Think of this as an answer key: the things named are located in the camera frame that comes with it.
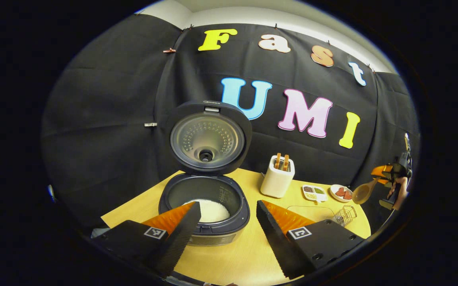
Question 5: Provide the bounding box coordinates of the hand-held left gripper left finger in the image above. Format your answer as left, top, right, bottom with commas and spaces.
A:
92, 201, 202, 277

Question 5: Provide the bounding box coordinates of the white divided grain dish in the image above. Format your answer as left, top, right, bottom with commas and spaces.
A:
301, 185, 328, 204

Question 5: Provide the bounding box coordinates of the white round plate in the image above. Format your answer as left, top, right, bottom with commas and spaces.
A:
330, 184, 353, 203

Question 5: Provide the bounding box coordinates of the wooden spoon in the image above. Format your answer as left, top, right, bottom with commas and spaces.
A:
351, 178, 382, 205

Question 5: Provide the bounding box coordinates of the metal wire chopstick holder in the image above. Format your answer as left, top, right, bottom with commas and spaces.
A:
334, 205, 358, 227

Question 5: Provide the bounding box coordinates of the black backdrop cloth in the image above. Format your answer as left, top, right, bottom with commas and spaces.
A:
41, 14, 420, 231

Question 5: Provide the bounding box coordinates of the white toaster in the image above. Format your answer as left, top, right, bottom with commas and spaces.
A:
260, 155, 295, 198

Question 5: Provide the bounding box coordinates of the black rice cooker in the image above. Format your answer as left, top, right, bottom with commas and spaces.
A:
158, 100, 252, 247

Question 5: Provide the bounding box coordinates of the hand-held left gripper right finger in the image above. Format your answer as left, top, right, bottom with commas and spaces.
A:
256, 200, 367, 280

